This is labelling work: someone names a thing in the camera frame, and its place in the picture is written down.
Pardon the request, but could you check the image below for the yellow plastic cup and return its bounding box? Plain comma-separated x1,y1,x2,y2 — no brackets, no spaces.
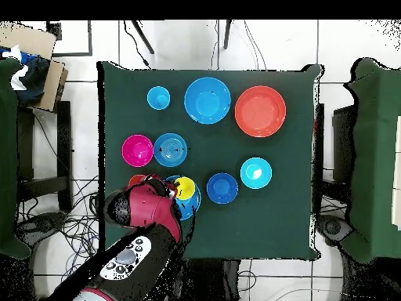
172,176,197,201

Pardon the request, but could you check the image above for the large blue plastic bowl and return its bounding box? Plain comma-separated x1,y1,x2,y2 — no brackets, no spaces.
164,174,202,222
183,76,232,125

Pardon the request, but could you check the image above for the orange plastic cup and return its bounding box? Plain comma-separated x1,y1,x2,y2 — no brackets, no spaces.
128,174,148,190

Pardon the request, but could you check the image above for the blue flat-bottomed ringed bowl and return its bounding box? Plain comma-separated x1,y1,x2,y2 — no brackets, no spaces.
153,132,188,168

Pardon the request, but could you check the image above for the pink plastic bowl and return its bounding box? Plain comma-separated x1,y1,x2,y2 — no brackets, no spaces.
121,133,154,168

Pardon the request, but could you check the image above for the dark blue plastic bowl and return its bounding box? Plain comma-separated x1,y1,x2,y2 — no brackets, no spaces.
205,172,240,205

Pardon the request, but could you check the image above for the small cyan plastic bowl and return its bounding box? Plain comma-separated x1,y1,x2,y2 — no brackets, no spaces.
240,157,273,190

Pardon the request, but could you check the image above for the light blue plastic cup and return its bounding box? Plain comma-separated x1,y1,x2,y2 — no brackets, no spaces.
146,85,172,111

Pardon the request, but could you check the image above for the dark green tablecloth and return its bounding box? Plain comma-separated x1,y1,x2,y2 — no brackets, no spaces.
97,60,323,263

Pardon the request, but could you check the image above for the large orange plastic bowl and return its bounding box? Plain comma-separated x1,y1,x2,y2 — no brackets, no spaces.
234,85,287,139

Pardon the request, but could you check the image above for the black equipment base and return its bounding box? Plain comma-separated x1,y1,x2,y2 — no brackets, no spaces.
15,211,68,242
316,214,353,247

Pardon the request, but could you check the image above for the black tripod leg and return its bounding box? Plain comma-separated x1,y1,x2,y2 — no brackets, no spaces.
222,20,232,50
131,20,155,55

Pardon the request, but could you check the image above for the brown cardboard box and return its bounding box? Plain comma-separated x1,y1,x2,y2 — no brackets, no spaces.
0,23,69,112

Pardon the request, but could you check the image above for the green cloth side table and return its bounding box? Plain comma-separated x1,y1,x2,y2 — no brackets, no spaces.
0,57,32,259
344,57,401,264

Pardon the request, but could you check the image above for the blue and white cloth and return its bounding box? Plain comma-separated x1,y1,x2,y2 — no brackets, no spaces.
0,45,51,107

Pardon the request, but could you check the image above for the black box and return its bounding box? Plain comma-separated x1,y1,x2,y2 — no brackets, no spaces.
332,104,356,183

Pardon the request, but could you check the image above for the black cable tangle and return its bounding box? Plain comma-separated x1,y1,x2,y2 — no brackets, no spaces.
18,175,101,301

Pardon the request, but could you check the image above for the black stool frame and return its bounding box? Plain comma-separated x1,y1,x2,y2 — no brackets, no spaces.
16,100,73,214

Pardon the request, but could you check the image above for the black floor frame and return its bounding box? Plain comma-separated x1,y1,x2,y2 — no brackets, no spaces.
46,20,93,58

